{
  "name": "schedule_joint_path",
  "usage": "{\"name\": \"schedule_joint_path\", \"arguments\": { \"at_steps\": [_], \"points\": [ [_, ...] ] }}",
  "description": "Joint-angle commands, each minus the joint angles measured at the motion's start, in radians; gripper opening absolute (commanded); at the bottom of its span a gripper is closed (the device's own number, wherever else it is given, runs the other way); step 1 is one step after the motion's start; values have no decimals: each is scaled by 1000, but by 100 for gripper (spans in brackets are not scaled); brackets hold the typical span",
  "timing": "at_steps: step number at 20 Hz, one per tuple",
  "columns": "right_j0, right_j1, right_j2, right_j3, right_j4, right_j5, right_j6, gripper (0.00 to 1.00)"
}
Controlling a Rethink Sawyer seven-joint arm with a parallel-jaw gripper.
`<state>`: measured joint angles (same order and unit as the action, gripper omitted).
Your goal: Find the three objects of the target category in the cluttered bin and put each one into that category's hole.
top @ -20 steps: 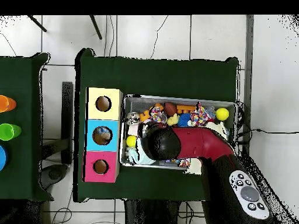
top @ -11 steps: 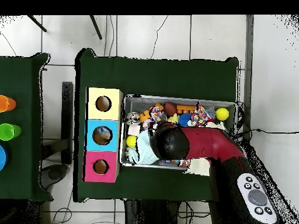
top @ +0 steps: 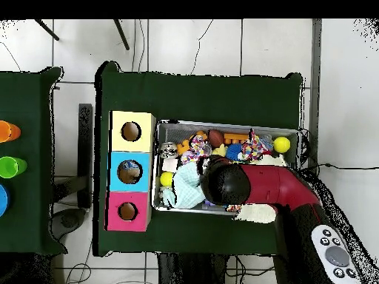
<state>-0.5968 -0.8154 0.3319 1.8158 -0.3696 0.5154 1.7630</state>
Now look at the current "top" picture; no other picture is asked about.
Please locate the mint green waffle cloth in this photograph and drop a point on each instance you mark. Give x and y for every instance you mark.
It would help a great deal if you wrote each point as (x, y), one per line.
(186, 186)

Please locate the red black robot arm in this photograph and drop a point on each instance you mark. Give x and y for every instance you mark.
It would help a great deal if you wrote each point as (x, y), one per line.
(281, 186)

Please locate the shallow silver mesh bin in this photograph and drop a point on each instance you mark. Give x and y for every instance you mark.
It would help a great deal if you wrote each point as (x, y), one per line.
(171, 134)

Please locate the wooden box with three holes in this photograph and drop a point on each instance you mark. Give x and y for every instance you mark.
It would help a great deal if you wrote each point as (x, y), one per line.
(145, 183)

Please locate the crushed metal can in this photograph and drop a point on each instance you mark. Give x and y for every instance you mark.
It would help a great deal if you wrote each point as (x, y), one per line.
(168, 150)

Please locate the yellow ball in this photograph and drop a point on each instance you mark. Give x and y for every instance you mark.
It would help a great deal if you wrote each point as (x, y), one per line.
(166, 179)
(281, 145)

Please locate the brown toy football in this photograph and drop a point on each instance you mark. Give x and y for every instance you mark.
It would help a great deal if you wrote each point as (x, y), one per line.
(215, 137)

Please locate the blue spiky rubber ball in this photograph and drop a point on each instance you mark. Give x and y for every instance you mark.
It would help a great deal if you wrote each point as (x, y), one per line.
(234, 151)

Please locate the orange toy block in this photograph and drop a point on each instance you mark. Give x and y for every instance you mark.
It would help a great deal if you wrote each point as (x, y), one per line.
(235, 138)

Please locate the dark green table cloth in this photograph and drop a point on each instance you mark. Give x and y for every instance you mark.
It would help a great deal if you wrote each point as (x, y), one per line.
(29, 207)
(192, 97)

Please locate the cream waffle cloth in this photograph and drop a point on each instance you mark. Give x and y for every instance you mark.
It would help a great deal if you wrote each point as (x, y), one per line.
(254, 213)

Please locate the grey round stand foot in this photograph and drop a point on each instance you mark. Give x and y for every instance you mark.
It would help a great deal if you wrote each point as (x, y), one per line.
(69, 220)

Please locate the black tripod leg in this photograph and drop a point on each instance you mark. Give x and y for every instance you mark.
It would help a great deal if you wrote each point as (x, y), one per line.
(122, 35)
(47, 30)

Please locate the green plastic cup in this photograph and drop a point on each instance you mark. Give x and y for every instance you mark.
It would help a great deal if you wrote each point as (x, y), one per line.
(11, 167)

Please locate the orange plastic cup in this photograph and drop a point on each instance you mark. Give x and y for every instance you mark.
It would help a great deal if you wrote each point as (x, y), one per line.
(9, 131)

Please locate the blue plastic cup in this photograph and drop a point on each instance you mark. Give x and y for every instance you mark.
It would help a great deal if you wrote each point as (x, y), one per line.
(3, 201)

